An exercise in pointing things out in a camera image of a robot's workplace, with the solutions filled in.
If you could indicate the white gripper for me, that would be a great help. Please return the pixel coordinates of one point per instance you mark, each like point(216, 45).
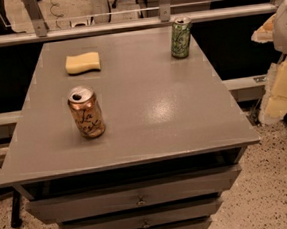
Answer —
point(274, 98)

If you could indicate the green soda can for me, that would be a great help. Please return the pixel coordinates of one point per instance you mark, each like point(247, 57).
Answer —
point(180, 41)

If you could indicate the orange soda can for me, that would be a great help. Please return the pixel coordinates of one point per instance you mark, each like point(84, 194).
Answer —
point(86, 111)

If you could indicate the grey drawer cabinet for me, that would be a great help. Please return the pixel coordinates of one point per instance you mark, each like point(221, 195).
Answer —
point(174, 136)

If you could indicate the yellow sponge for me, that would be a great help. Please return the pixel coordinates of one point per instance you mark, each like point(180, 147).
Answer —
point(81, 63)

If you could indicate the metal railing frame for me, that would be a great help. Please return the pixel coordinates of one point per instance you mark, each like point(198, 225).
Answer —
point(37, 30)

